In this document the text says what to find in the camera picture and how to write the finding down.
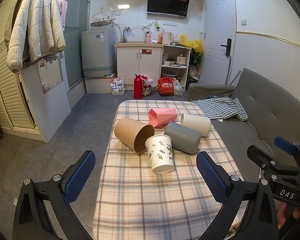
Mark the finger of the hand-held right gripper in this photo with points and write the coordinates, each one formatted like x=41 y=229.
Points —
x=262 y=156
x=285 y=145

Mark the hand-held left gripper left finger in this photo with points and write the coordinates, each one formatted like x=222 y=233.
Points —
x=81 y=177

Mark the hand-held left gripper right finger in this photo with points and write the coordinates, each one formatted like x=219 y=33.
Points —
x=211 y=177

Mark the white leaf-print paper cup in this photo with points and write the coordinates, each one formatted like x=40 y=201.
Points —
x=162 y=160

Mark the grey plastic cup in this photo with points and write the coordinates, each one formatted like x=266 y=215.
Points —
x=182 y=136

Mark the cream plastic cup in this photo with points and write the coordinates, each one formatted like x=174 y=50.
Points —
x=196 y=123

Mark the brown paper cup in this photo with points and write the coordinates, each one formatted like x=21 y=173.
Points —
x=128 y=132

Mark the pink faceted cup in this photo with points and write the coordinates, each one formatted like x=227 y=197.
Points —
x=165 y=117

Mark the person's right hand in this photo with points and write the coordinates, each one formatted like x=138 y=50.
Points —
x=296 y=213

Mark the grey sofa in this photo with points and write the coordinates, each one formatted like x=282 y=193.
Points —
x=265 y=100

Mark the plaid tablecloth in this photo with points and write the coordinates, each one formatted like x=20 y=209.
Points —
x=140 y=197

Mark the green checked cloth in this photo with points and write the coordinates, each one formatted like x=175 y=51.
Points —
x=215 y=107

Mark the blue packet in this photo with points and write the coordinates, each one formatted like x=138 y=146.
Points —
x=212 y=96

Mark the white panel with mirror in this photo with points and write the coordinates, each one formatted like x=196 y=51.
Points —
x=37 y=105

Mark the white washing machine platform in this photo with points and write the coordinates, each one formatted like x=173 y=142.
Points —
x=97 y=85

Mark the white plastic bag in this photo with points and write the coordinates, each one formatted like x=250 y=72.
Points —
x=178 y=88

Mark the red gift bag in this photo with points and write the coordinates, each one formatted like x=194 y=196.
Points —
x=165 y=87

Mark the red thermos flask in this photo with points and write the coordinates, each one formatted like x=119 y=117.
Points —
x=138 y=87

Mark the cartoon print bag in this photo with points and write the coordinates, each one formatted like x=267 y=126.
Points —
x=147 y=87

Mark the pink wash basin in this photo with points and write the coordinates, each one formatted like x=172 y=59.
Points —
x=168 y=75

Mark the white open shelf unit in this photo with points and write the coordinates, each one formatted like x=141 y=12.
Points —
x=188 y=62

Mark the green plant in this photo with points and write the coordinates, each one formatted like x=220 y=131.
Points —
x=196 y=58

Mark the white mug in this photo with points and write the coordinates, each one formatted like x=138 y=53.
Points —
x=181 y=60

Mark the white sink cabinet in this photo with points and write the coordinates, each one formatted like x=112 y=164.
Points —
x=130 y=65

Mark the cream louvred closet door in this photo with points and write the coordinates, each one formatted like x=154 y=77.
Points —
x=5 y=80

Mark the grey washing machine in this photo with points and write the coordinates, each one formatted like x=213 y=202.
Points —
x=97 y=52

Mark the yellow plastic bag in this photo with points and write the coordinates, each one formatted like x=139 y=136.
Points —
x=193 y=44

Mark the frosted glass sliding door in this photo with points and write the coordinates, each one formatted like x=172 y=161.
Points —
x=75 y=42

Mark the white door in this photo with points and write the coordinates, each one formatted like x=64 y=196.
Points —
x=216 y=25

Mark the white electric kettle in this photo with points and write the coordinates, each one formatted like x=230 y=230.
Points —
x=167 y=38

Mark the orange bottle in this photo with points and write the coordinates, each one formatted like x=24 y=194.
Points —
x=160 y=38

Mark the metal faucet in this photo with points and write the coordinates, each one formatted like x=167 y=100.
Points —
x=124 y=35

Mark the pink bottle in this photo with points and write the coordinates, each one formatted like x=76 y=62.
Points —
x=147 y=38

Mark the basin on washing machine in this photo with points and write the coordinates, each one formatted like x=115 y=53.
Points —
x=101 y=24

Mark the white quilted jacket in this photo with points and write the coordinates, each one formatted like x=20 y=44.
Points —
x=35 y=25

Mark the pink towel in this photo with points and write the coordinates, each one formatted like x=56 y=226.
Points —
x=63 y=12

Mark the black range hood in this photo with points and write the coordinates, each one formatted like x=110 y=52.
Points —
x=167 y=1

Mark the white light switch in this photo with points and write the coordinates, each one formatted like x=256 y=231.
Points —
x=243 y=22

